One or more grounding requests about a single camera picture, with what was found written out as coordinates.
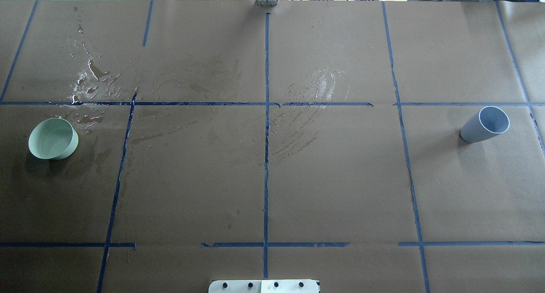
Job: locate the blue plastic cup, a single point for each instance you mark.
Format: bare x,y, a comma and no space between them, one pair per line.
489,122

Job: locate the mint green bowl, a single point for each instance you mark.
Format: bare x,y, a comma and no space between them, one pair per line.
53,139

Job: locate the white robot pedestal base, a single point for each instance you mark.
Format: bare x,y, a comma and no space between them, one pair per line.
265,286

